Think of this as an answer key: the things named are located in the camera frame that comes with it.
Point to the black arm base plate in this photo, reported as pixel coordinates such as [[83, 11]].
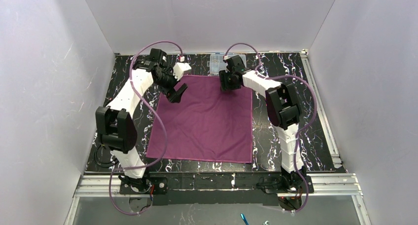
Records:
[[218, 188]]

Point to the blue tool handle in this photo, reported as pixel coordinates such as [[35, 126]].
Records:
[[244, 219]]

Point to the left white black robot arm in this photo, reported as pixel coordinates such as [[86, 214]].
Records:
[[115, 126]]

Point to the purple cloth napkin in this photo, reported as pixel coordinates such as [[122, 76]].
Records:
[[207, 125]]

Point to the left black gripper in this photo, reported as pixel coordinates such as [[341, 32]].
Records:
[[171, 87]]

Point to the aluminium frame rail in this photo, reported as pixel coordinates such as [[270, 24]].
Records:
[[337, 198]]

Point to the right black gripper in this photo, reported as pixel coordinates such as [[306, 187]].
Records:
[[225, 83]]

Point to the clear plastic compartment box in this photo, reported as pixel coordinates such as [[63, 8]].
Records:
[[216, 64]]

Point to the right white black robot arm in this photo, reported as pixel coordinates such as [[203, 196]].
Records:
[[283, 110]]

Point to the black coiled cable yellow plug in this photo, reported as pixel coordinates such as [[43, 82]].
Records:
[[103, 158]]

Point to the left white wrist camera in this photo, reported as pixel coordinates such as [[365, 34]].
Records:
[[180, 69]]

